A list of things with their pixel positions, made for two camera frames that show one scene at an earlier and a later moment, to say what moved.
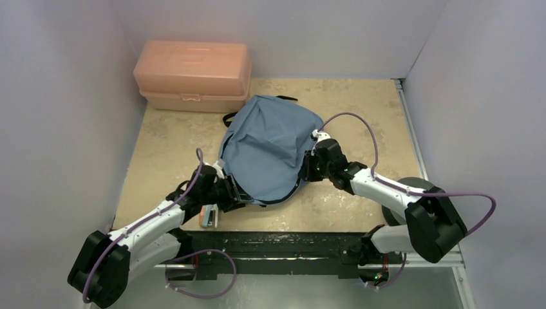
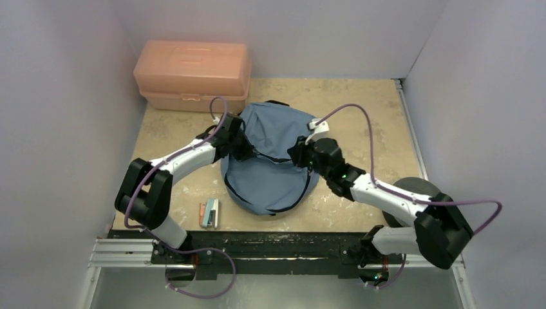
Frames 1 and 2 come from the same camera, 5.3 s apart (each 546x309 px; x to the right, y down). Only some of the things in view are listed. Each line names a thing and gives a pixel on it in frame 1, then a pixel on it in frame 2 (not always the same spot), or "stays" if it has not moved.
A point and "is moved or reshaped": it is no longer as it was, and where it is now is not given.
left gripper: x=235 y=197 -> x=248 y=151
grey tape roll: x=414 y=182 stays
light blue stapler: x=208 y=217 stays
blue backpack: x=264 y=144 is moved or reshaped
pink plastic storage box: x=192 y=76 stays
